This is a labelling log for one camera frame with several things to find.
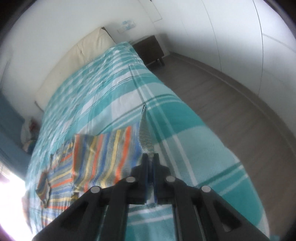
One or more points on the teal curtain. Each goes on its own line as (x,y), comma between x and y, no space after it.
(9,129)

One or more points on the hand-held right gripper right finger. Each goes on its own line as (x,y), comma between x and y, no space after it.
(157,166)

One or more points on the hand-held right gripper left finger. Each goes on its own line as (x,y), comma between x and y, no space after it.
(143,166)

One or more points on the teal plaid blanket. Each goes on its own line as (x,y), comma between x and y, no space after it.
(185,129)

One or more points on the cream padded headboard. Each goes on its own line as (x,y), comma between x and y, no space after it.
(87,48)

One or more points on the striped knit shirt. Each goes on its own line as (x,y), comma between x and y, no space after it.
(104,157)

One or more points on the dark wooden nightstand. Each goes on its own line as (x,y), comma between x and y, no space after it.
(148,49)

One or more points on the wall outlet panel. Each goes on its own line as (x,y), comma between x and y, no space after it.
(126,26)

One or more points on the white wardrobe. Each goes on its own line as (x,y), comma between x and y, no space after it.
(231,34)

